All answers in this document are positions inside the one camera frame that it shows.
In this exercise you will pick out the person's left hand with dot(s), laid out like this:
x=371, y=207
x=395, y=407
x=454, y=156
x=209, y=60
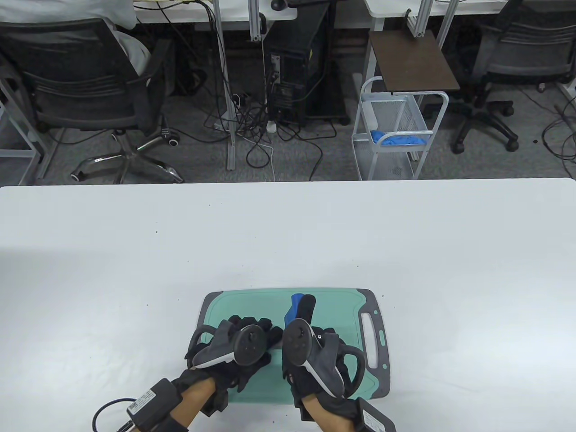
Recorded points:
x=252, y=371

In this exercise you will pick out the person's right hand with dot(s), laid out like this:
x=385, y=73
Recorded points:
x=307, y=308

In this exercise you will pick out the blue plastic scraper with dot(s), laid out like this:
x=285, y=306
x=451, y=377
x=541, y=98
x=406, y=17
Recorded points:
x=294, y=310

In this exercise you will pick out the person's right forearm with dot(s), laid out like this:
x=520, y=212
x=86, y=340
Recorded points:
x=319, y=418

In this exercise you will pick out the person's left forearm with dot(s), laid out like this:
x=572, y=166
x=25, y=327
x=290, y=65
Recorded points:
x=193, y=400

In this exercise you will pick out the grey left hand controller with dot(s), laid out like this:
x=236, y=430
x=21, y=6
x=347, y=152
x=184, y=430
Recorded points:
x=249, y=345

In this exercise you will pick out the grey hand controller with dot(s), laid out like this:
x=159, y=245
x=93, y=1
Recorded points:
x=249, y=345
x=294, y=344

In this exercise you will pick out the grey right hand controller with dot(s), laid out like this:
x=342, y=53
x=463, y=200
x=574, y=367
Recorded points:
x=294, y=344

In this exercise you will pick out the green cutting board grey rim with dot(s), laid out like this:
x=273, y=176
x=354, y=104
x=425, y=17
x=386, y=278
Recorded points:
x=252, y=306

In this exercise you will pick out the black left wrist box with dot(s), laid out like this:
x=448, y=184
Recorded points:
x=155, y=402

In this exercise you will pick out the black wrist box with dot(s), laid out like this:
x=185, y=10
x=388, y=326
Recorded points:
x=155, y=402
x=375, y=418

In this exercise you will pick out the black right wrist box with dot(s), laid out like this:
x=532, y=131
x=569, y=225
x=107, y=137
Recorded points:
x=375, y=418

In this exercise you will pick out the blue cloth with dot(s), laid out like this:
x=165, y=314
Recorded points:
x=396, y=139

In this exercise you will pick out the black computer tower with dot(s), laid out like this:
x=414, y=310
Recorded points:
x=297, y=58

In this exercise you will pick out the dark brown board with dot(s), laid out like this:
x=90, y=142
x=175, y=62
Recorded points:
x=414, y=63

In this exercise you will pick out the black computer mouse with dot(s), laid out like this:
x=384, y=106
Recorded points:
x=278, y=4

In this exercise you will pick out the black office chair chrome base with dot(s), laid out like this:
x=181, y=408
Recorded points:
x=81, y=90

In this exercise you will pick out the black mesh office chair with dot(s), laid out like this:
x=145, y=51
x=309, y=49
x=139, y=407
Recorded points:
x=522, y=49

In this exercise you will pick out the aluminium profile post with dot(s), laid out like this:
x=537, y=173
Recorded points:
x=420, y=20
x=257, y=22
x=447, y=24

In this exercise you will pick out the white metal desk frame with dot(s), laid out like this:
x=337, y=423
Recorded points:
x=18, y=153

